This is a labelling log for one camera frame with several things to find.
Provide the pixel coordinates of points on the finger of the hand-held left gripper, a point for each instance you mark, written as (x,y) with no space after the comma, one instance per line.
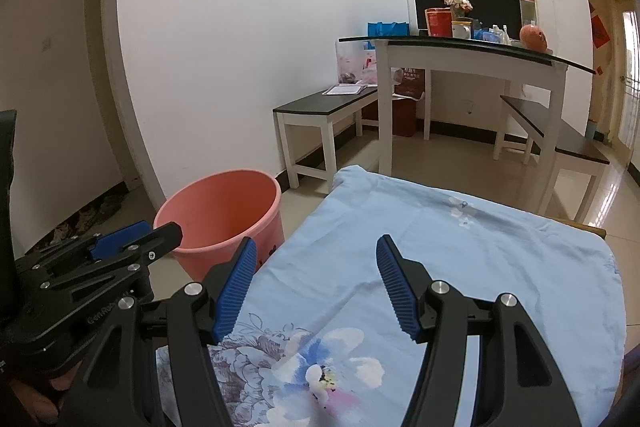
(120,239)
(150,249)

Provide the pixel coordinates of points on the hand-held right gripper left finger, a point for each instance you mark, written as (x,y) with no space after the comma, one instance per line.
(235,292)

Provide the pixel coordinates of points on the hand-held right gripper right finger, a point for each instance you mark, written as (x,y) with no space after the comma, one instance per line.
(395,287)

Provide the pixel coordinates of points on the pink plastic bucket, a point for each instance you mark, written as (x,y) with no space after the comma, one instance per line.
(220,207)

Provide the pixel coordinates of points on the person's left hand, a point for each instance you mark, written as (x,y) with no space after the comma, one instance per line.
(35,399)

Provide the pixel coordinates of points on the dark patterned cloth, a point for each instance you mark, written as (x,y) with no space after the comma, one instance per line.
(100,207)

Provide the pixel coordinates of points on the floral light blue blanket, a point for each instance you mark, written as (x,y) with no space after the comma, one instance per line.
(400,217)

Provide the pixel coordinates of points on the dark red bin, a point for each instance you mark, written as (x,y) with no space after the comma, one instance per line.
(407,112)

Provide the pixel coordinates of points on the dark-top white bench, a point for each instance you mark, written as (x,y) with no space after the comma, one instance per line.
(550,122)
(315,102)

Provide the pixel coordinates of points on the paper sheets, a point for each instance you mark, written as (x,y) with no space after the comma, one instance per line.
(345,89)

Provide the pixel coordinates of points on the clear plastic storage box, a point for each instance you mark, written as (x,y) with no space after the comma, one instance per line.
(350,62)

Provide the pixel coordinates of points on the glass-top white table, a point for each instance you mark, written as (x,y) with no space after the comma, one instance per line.
(475,57)

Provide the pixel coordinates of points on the light blue waste bin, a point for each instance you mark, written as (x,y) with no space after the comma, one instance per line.
(592,129)

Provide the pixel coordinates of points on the blue bag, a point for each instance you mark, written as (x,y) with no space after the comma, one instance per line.
(387,29)

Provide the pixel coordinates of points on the white mug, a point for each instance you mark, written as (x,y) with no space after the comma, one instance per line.
(461,30)

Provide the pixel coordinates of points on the blue plastic packet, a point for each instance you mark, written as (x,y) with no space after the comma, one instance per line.
(482,35)

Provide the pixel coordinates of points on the red box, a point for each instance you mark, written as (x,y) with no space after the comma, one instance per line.
(439,23)

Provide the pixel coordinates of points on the pomegranate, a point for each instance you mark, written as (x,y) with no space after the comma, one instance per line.
(533,38)

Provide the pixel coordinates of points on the black monitor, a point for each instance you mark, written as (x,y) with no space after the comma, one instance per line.
(490,2)

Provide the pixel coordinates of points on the door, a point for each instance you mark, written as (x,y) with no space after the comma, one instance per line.
(630,82)

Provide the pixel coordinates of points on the large red wall decoration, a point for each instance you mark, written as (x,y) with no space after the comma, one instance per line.
(601,32)

